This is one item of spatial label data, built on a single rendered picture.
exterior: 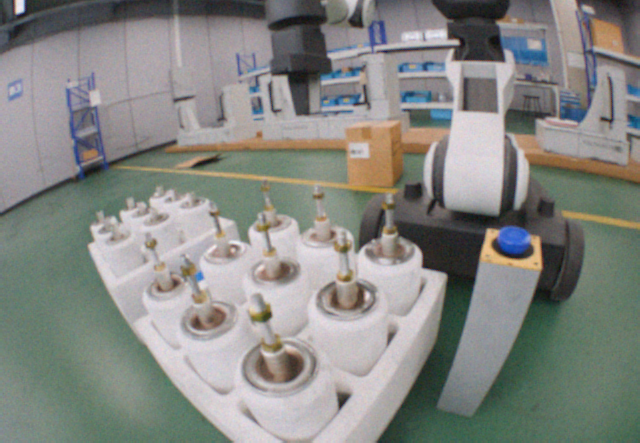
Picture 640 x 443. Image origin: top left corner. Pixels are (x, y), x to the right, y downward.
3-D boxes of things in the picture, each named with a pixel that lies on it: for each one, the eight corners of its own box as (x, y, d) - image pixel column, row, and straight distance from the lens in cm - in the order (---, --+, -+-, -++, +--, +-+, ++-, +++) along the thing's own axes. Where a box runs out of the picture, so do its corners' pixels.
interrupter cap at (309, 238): (318, 255, 44) (318, 251, 44) (292, 239, 50) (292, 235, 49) (356, 237, 48) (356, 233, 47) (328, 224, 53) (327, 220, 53)
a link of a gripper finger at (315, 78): (323, 112, 44) (318, 71, 44) (303, 113, 45) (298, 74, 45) (327, 111, 45) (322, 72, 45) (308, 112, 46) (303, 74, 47)
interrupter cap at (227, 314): (215, 350, 32) (213, 346, 32) (170, 330, 37) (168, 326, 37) (250, 309, 36) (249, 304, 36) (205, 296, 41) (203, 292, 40)
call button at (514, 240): (497, 239, 35) (499, 223, 34) (527, 244, 35) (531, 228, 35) (494, 257, 32) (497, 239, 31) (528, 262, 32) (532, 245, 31)
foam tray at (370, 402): (290, 293, 78) (278, 233, 69) (435, 342, 63) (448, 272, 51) (173, 382, 66) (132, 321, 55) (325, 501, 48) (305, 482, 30)
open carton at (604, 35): (586, 50, 574) (580, 23, 584) (614, 57, 604) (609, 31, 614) (596, 46, 522) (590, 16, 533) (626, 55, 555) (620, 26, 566)
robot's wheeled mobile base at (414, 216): (434, 191, 134) (432, 117, 127) (542, 205, 132) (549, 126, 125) (372, 267, 80) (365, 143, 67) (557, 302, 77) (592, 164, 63)
